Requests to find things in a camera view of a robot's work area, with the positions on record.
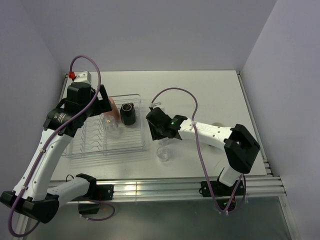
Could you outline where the aluminium mounting rail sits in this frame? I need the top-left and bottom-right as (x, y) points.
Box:
(97, 174), (287, 203)

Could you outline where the teal ceramic mug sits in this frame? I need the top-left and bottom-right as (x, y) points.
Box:
(212, 122), (224, 127)

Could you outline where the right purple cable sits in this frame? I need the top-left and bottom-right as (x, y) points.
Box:
(151, 87), (248, 216)

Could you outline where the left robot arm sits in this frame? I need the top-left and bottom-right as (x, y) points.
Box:
(0, 82), (111, 224)

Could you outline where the pink plastic cup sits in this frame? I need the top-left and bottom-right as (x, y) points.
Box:
(103, 97), (121, 122)

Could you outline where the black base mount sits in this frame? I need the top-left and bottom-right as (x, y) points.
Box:
(210, 180), (247, 213)
(77, 184), (116, 219)

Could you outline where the purple cable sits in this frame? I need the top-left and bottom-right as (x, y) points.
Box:
(8, 55), (117, 237)
(151, 87), (248, 216)

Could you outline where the clear glass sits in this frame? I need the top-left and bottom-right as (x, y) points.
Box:
(156, 146), (171, 162)
(158, 139), (170, 146)
(102, 116), (121, 139)

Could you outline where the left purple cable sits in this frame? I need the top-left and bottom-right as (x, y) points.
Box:
(8, 55), (117, 237)

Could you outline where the clear wire dish rack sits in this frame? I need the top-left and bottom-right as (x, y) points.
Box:
(62, 94), (145, 159)

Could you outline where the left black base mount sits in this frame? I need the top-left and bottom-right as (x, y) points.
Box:
(77, 184), (116, 219)

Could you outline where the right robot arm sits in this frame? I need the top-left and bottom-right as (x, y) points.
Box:
(146, 107), (261, 195)

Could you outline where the black ceramic mug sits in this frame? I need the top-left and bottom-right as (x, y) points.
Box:
(120, 102), (137, 126)

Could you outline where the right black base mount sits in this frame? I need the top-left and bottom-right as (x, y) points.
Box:
(210, 180), (247, 213)

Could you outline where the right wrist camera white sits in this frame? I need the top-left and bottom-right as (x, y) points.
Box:
(148, 102), (165, 112)

